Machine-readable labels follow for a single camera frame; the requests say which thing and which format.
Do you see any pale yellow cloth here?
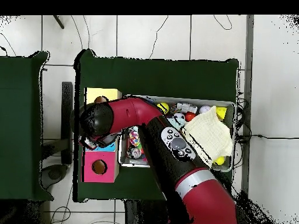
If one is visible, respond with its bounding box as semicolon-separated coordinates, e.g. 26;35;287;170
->
186;106;234;165

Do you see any clear mesh bin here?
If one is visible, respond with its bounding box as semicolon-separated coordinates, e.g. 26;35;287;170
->
118;95;237;173

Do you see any white baseball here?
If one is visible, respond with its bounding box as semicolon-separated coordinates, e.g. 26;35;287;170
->
199;104;212;115

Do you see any silver and black can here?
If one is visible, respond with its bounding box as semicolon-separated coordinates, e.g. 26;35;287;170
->
130;146;143;160

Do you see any black floor cable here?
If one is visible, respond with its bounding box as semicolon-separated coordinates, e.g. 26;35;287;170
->
235;95;299;143

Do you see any dark green side table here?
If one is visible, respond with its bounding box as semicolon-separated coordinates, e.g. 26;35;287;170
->
0;50;53;202

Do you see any small red ball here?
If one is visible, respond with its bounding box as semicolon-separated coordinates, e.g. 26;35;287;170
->
185;111;197;123

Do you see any multicoloured toy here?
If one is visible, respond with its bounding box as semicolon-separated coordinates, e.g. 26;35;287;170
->
128;130;141;147

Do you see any silver robot toy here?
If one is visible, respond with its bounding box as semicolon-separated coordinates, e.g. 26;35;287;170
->
176;103;199;114

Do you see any wooden box with three holes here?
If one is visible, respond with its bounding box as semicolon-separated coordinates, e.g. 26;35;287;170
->
81;86;123;184

